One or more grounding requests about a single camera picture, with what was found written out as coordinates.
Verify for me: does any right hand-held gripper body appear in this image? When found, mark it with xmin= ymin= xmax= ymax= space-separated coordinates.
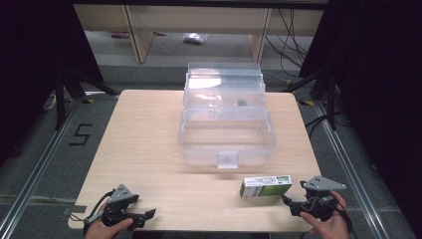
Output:
xmin=298 ymin=175 xmax=347 ymax=223

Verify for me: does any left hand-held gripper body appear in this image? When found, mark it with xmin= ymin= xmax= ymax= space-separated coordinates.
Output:
xmin=101 ymin=183 xmax=140 ymax=229

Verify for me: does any green and white carton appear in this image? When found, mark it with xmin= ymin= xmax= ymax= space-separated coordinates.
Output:
xmin=239 ymin=174 xmax=294 ymax=199

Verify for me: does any clear plastic storage box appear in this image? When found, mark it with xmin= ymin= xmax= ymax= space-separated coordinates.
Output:
xmin=177 ymin=61 xmax=278 ymax=170

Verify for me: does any person's left hand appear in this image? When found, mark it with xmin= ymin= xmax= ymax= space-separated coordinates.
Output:
xmin=83 ymin=202 xmax=134 ymax=239

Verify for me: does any person's right hand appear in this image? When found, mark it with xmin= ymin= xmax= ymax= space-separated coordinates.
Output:
xmin=299 ymin=190 xmax=350 ymax=239

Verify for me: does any black metal stand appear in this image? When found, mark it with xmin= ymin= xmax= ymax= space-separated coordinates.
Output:
xmin=54 ymin=67 xmax=121 ymax=131
xmin=280 ymin=65 xmax=338 ymax=131

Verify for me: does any dark curtain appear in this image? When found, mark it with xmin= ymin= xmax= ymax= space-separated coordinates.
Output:
xmin=0 ymin=0 xmax=105 ymax=167
xmin=298 ymin=0 xmax=422 ymax=230

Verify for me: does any crumpled clear plastic bag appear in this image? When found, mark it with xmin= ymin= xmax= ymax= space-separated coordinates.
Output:
xmin=182 ymin=32 xmax=209 ymax=45

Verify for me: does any beige wooden shelf unit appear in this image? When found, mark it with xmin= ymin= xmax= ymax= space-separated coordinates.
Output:
xmin=73 ymin=4 xmax=325 ymax=65

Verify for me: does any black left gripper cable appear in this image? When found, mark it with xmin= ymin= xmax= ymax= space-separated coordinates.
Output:
xmin=69 ymin=188 xmax=117 ymax=230

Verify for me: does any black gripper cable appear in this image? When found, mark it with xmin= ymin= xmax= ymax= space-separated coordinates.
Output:
xmin=69 ymin=188 xmax=117 ymax=230
xmin=300 ymin=193 xmax=354 ymax=239

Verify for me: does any aluminium floor rail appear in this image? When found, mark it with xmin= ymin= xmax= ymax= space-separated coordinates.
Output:
xmin=0 ymin=99 xmax=84 ymax=239
xmin=313 ymin=100 xmax=390 ymax=239

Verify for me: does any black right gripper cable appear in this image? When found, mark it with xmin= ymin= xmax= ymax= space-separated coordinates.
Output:
xmin=300 ymin=193 xmax=354 ymax=239

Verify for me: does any black floor cable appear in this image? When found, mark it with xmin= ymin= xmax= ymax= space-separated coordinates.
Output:
xmin=304 ymin=111 xmax=346 ymax=138

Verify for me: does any white floor cable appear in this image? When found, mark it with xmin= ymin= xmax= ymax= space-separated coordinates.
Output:
xmin=42 ymin=93 xmax=73 ymax=112

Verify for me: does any bundle of black floor cables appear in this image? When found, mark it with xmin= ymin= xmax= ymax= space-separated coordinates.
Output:
xmin=264 ymin=8 xmax=311 ymax=69

